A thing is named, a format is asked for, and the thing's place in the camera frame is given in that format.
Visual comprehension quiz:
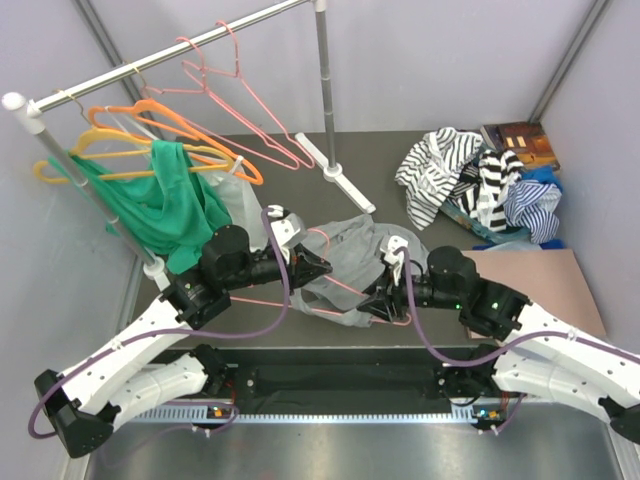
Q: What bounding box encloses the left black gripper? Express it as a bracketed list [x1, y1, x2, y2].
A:
[224, 244, 332, 296]

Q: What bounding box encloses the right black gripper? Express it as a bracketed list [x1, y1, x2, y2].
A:
[357, 260, 463, 322]

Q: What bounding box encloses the pink wire hanger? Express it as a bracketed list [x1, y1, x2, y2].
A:
[143, 33, 309, 160]
[178, 21, 316, 171]
[231, 227, 412, 327]

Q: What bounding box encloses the grey tank top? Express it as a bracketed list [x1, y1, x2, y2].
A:
[290, 214, 428, 328]

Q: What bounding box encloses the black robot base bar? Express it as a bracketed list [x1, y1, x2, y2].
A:
[219, 346, 500, 415]

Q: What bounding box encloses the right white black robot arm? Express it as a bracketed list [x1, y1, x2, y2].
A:
[358, 246, 639, 443]

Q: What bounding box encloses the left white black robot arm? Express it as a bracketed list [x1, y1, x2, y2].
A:
[34, 219, 332, 459]

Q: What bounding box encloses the white garment on hanger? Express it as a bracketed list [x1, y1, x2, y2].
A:
[105, 106, 268, 252]

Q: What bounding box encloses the green tank top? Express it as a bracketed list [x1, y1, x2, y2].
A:
[72, 140, 232, 275]

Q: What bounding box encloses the orange plastic hanger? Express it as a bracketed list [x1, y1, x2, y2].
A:
[88, 97, 264, 185]

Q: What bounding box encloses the yellow plastic hanger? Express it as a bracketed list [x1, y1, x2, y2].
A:
[33, 89, 236, 185]

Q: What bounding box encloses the black white striped shirt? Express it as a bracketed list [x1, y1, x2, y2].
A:
[394, 127, 484, 231]

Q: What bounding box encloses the bold black white striped garment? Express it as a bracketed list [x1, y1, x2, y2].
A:
[448, 150, 523, 232]

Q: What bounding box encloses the silver clothes rack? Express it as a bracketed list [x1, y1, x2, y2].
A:
[0, 0, 377, 296]

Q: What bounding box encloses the pink cardboard sheet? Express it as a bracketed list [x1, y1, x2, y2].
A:
[464, 249, 606, 339]

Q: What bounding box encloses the blue white striped shirt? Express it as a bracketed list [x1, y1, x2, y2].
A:
[504, 180, 562, 244]

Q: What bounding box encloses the blue garment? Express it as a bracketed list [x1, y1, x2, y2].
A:
[521, 165, 564, 192]

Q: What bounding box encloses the book with dark cover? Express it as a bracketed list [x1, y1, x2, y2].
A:
[480, 122, 560, 171]

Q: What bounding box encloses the grey slotted cable duct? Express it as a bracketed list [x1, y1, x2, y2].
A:
[132, 404, 497, 425]

